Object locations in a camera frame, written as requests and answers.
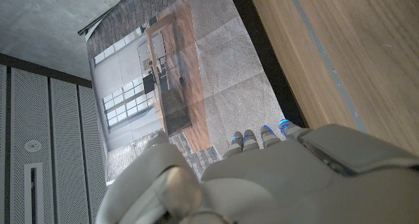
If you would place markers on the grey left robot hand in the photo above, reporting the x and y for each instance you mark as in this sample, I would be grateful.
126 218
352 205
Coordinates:
278 184

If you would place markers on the printed room scene backdrop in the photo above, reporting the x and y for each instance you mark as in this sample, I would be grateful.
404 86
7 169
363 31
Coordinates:
216 70

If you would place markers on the round white ceiling sensor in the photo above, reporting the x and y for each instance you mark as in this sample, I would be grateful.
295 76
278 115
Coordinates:
32 146

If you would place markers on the black backdrop frame pole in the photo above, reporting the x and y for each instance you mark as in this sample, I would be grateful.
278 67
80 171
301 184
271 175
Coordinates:
95 22

